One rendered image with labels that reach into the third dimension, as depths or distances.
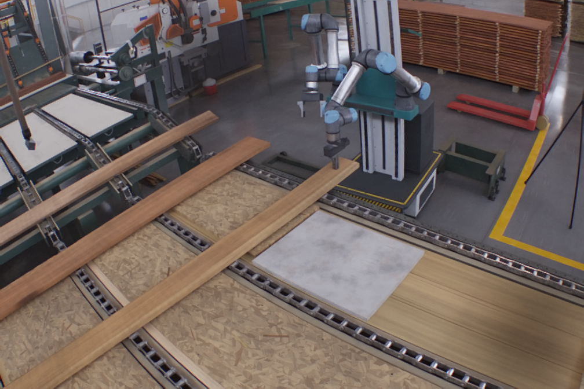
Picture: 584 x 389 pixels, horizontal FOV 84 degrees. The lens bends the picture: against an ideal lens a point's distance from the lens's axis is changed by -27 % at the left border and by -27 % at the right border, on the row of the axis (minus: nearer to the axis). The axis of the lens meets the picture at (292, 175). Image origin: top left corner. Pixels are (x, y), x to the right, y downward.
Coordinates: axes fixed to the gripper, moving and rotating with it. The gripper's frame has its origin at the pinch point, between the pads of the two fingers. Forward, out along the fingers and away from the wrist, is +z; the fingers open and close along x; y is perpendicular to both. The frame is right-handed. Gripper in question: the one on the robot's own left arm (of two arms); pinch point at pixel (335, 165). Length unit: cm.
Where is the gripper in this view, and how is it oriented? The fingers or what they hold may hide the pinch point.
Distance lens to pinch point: 238.1
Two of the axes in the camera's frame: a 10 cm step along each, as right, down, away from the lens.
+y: -7.4, -2.7, 6.1
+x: -6.6, 4.4, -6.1
